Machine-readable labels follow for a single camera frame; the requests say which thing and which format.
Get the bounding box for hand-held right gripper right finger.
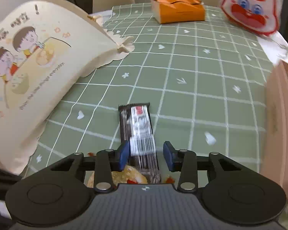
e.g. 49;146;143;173
163;140;243;192

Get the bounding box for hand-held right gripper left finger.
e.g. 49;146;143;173
49;140;130;193

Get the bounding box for dark brown snack bar packet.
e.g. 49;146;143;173
118;102;162;184

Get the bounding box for white cardboard box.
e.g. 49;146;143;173
259;60;288;208

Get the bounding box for round rice cracker packet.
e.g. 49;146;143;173
86;164;150;189

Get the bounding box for green checked tablecloth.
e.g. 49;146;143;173
24;2;280;191

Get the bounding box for cream cartoon printed bag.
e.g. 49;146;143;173
0;0;135;176

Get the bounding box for orange tissue pack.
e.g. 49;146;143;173
150;0;206;25

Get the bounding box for white red rabbit bag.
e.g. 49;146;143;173
218;0;283;38

